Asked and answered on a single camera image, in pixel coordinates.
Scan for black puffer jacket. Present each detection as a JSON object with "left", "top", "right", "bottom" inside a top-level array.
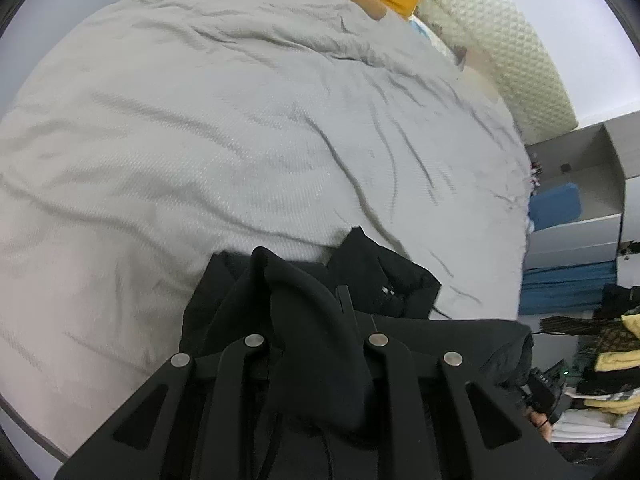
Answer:
[{"left": 179, "top": 226, "right": 535, "bottom": 480}]

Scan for blue curtain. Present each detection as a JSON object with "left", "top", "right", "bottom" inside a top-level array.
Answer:
[{"left": 519, "top": 262, "right": 618, "bottom": 316}]

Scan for yellow hanging garment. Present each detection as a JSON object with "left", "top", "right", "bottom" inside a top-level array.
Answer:
[{"left": 582, "top": 310, "right": 640, "bottom": 413}]

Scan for white hanging garments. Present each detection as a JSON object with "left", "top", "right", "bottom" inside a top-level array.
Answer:
[{"left": 550, "top": 406, "right": 637, "bottom": 444}]

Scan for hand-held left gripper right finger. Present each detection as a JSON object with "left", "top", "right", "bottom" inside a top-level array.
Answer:
[{"left": 337, "top": 285, "right": 568, "bottom": 480}]

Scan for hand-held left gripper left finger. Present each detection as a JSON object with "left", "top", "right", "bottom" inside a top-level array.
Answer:
[{"left": 54, "top": 334, "right": 273, "bottom": 480}]

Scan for beige pillow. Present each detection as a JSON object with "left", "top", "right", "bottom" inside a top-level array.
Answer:
[{"left": 459, "top": 47, "right": 501, "bottom": 106}]

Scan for light blue pillow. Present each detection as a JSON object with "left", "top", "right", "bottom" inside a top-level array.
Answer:
[{"left": 407, "top": 15, "right": 458, "bottom": 58}]

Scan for blue padded chair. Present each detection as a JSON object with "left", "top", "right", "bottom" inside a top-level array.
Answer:
[{"left": 527, "top": 182, "right": 582, "bottom": 233}]

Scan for cream padded headboard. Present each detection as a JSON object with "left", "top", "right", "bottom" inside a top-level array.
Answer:
[{"left": 415, "top": 0, "right": 580, "bottom": 145}]

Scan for bed with grey duvet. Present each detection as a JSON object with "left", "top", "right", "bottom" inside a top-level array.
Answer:
[{"left": 0, "top": 0, "right": 533, "bottom": 461}]

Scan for grey wardrobe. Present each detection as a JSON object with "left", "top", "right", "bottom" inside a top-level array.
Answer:
[{"left": 525, "top": 110, "right": 640, "bottom": 321}]

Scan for person's right hand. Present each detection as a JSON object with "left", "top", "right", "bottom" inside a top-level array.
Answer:
[{"left": 529, "top": 409, "right": 554, "bottom": 443}]

